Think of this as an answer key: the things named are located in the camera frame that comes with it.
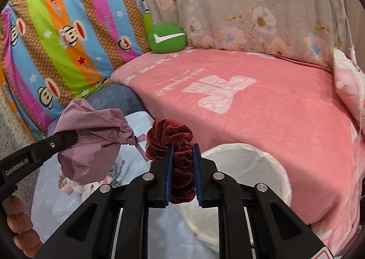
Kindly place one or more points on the mauve satin cloth bag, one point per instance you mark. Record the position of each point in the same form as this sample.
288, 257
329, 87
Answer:
100, 134

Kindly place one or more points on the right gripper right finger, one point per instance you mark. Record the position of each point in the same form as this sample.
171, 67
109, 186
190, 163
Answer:
253, 222

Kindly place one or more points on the pink blanket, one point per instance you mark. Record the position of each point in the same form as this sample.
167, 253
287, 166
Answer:
287, 109

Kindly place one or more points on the blue-grey velvet pillow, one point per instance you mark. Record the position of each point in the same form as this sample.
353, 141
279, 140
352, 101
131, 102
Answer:
116, 96

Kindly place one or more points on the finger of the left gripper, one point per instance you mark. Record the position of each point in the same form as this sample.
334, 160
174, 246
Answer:
25, 161

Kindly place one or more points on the pink floral small pillow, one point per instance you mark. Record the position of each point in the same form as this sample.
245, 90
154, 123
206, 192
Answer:
349, 86

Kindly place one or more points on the colourful monkey print pillow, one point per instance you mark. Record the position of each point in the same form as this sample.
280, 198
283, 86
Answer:
53, 51

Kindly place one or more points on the trash bin with white liner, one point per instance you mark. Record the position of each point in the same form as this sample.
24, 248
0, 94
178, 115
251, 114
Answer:
248, 166

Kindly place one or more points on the light pink cloth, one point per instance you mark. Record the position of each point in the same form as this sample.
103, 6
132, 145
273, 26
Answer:
65, 184

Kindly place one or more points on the dark red velvet scrunchie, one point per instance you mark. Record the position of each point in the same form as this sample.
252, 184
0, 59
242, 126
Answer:
170, 133

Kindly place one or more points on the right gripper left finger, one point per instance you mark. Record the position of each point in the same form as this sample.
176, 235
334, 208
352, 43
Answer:
113, 222

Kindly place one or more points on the person's left hand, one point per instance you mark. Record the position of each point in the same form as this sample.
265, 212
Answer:
26, 238

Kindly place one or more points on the green checkmark plush cushion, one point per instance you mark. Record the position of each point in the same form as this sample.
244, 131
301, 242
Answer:
166, 38

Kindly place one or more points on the grey floral quilt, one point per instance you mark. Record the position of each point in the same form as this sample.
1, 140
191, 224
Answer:
303, 30

